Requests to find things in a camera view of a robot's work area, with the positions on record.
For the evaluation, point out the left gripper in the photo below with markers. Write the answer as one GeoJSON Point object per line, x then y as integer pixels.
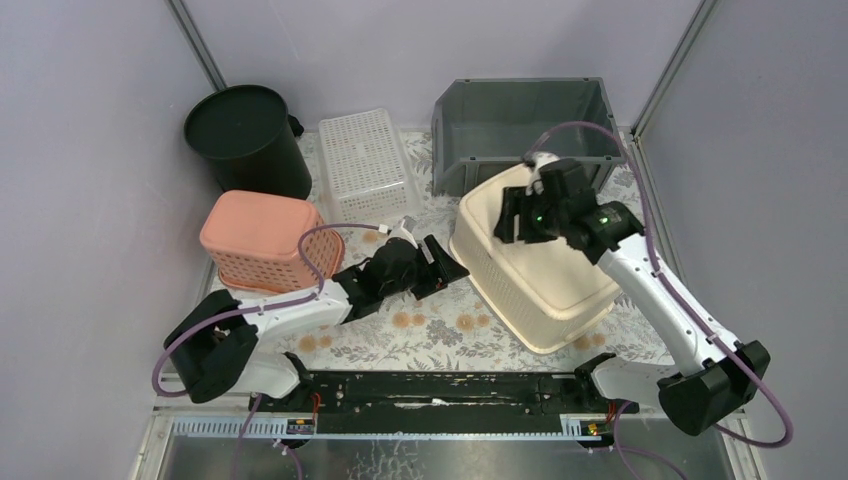
{"type": "Point", "coordinates": [423, 266]}

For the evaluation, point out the black mounting base rail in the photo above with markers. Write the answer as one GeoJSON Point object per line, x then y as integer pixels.
{"type": "Point", "coordinates": [452, 403]}

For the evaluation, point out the floral patterned table mat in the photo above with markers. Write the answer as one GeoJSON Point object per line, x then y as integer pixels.
{"type": "Point", "coordinates": [454, 329]}

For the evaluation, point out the white perforated plastic basket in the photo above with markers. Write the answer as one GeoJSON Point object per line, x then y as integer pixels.
{"type": "Point", "coordinates": [365, 172]}

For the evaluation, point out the black cloth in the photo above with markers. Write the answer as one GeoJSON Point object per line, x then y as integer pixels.
{"type": "Point", "coordinates": [296, 126]}

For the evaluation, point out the cream plastic tub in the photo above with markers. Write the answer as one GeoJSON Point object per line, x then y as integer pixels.
{"type": "Point", "coordinates": [547, 294]}

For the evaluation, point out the grey plastic crate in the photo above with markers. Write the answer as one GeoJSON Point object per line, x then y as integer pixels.
{"type": "Point", "coordinates": [481, 127]}

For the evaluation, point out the large black cylindrical container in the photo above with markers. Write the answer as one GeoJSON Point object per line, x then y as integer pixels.
{"type": "Point", "coordinates": [245, 137]}

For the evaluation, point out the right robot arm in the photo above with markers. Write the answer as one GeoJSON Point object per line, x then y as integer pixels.
{"type": "Point", "coordinates": [714, 373]}

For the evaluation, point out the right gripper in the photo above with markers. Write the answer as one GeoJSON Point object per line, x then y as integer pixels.
{"type": "Point", "coordinates": [514, 198]}

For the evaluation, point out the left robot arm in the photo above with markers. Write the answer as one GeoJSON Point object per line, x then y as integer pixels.
{"type": "Point", "coordinates": [215, 349]}

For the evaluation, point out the pink perforated basket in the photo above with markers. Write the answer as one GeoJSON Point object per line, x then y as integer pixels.
{"type": "Point", "coordinates": [255, 241]}

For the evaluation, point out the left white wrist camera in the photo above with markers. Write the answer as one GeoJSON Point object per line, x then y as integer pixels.
{"type": "Point", "coordinates": [402, 229]}

